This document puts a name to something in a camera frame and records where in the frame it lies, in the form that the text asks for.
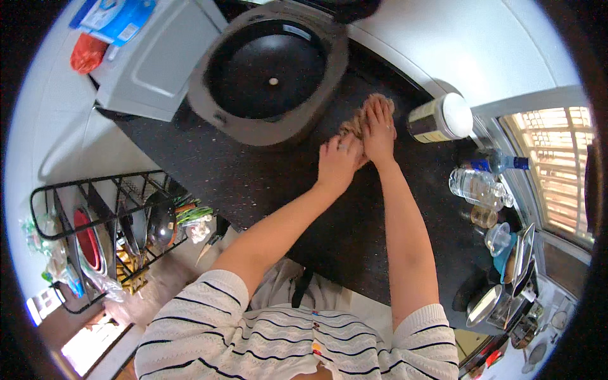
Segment person's left hand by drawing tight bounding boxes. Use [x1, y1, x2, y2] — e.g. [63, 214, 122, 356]
[316, 133, 371, 187]

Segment person's right hand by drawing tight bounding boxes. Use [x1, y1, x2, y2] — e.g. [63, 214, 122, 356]
[362, 95, 398, 168]

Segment brown cleaning cloth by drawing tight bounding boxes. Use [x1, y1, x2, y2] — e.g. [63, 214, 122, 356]
[338, 93, 396, 143]

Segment jar with white lid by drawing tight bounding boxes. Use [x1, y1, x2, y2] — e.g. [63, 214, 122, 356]
[407, 92, 474, 144]

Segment grey cooker with black pot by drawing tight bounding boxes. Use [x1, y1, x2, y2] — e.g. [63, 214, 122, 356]
[187, 4, 350, 146]

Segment black object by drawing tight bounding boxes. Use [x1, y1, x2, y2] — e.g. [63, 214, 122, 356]
[328, 0, 382, 24]

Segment clear plastic bottle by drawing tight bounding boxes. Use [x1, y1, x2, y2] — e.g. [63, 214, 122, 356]
[449, 168, 515, 210]

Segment person's legs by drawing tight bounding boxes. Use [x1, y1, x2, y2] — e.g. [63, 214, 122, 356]
[249, 258, 354, 312]

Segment clear bottle with blue cap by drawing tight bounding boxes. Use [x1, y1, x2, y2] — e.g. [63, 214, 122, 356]
[462, 149, 530, 174]

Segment small glass jar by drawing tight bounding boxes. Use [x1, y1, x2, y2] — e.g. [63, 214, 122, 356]
[470, 206, 499, 230]

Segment kitchen knife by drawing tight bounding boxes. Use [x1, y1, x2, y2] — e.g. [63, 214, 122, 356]
[196, 232, 224, 267]

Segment clear plastic lid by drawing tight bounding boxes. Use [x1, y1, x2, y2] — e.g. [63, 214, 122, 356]
[485, 222, 512, 257]

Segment black pan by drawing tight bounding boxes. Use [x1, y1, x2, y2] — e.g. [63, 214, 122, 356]
[452, 270, 492, 312]

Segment blue plastic bowl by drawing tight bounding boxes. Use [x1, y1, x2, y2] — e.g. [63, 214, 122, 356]
[492, 233, 518, 285]

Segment person's body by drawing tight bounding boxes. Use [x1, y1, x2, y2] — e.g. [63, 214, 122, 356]
[134, 269, 459, 380]

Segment white appliance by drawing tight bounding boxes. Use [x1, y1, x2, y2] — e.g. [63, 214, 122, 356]
[89, 0, 229, 122]

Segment metal tray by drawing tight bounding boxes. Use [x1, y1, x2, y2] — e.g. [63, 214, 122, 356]
[509, 222, 536, 297]

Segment window with grille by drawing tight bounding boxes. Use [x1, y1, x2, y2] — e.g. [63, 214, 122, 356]
[496, 105, 597, 245]

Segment heap of steel pots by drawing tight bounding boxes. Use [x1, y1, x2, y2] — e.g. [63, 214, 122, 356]
[465, 284, 544, 350]

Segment blue packets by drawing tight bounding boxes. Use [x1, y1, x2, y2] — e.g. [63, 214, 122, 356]
[69, 0, 157, 47]

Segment red plastic bag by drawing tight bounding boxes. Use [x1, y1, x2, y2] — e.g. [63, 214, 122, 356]
[70, 33, 109, 75]

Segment white gas stove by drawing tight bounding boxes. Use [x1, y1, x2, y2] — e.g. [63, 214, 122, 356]
[515, 280, 578, 375]

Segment black strap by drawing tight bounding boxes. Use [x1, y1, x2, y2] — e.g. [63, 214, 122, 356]
[291, 266, 314, 308]

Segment black wire dish rack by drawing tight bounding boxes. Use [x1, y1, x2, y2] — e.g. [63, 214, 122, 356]
[20, 169, 214, 315]

